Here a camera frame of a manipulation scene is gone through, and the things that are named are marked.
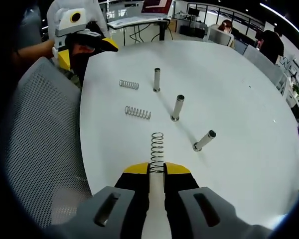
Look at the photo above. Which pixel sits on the metal coil spring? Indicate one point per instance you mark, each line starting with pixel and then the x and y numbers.
pixel 157 152
pixel 128 84
pixel 137 112

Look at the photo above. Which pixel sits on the metal pin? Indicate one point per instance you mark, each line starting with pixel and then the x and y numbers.
pixel 156 79
pixel 177 107
pixel 204 140

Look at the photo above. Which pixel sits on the white office desk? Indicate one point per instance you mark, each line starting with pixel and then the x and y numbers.
pixel 137 22

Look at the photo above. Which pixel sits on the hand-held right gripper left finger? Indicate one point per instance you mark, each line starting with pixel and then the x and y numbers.
pixel 119 206

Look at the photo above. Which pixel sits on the green potted plant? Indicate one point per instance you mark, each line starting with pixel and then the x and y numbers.
pixel 297 90

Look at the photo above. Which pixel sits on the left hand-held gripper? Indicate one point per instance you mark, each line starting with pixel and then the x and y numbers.
pixel 66 27

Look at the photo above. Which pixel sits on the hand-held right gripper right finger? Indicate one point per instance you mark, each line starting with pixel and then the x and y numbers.
pixel 189 206

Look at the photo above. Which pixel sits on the grey mesh office chair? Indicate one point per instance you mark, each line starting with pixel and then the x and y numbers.
pixel 40 139

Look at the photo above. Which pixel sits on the person's body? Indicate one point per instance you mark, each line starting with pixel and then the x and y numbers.
pixel 94 12

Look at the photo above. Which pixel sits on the person's left forearm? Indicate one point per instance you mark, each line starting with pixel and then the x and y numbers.
pixel 32 51

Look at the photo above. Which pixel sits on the dark red screen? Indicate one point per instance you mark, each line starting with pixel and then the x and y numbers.
pixel 155 6

